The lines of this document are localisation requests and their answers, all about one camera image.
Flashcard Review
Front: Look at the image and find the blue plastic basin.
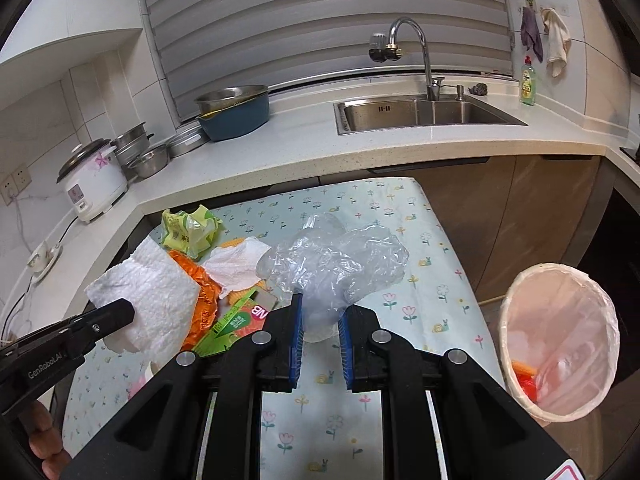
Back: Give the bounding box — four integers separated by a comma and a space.
196, 91, 272, 142

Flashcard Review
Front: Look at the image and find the yellow green snack wrapper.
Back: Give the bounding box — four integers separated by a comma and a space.
161, 205, 223, 261

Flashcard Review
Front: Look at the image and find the steel bowl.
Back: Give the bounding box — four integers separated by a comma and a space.
127, 144, 171, 179

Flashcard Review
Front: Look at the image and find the person's left hand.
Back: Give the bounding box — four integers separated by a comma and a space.
27, 402, 65, 480

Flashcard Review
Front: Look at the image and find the translucent bin liner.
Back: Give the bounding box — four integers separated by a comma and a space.
500, 263, 620, 421

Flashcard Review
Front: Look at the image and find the beige trash bin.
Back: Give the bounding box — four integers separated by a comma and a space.
499, 262, 621, 428

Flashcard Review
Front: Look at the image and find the floral tablecloth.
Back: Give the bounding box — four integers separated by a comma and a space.
62, 176, 506, 480

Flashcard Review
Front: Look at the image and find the chrome faucet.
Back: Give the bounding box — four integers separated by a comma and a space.
368, 17, 446, 102

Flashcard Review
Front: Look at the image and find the black cable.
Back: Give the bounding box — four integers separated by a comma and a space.
0, 280, 32, 342

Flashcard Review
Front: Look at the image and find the orange snack wrapper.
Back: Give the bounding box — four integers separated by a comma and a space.
167, 250, 223, 353

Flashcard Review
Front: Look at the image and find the white wall cabinet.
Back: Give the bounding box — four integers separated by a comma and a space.
0, 0, 143, 66

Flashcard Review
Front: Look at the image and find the green red packet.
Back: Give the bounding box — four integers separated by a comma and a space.
192, 292, 275, 358

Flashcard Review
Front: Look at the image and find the white rice cooker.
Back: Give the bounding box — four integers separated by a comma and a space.
56, 138, 130, 224

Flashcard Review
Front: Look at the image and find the clear plastic bag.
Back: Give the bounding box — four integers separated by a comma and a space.
256, 212, 410, 343

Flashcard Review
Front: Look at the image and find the white power strip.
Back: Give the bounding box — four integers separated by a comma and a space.
26, 241, 63, 274

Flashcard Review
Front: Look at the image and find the white cloth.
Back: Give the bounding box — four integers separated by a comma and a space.
541, 8, 572, 78

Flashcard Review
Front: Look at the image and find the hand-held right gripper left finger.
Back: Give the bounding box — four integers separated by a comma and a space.
60, 292, 306, 480

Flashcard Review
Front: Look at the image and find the large white paper towel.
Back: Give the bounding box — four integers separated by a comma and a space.
84, 237, 201, 367

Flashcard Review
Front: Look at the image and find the red orange wrapper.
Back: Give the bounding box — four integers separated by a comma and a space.
512, 359, 543, 402

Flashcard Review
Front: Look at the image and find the green dish soap bottle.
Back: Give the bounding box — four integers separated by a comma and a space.
519, 56, 537, 106

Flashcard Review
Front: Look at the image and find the steel sink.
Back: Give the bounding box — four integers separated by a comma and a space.
334, 97, 528, 136

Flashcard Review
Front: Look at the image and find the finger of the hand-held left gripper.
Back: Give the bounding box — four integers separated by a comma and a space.
66, 299, 137, 361

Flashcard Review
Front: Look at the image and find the small crumpled paper towel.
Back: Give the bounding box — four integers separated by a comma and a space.
200, 238, 273, 301

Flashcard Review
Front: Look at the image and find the grey window blind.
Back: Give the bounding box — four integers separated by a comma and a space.
135, 0, 516, 123

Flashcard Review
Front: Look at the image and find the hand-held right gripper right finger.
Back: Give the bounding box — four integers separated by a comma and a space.
336, 304, 576, 480

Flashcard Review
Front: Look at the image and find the stacked steel steamer pot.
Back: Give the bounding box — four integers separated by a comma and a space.
111, 121, 156, 166

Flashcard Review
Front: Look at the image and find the brown cabinet front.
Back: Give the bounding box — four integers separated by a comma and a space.
415, 155, 616, 306

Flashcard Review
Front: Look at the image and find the flat steel pan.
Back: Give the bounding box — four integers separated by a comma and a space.
165, 124, 210, 158

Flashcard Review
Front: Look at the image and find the purple cloth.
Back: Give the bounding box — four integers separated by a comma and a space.
520, 6, 544, 63

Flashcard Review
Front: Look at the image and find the black built-in appliance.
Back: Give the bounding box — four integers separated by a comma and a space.
575, 157, 640, 411

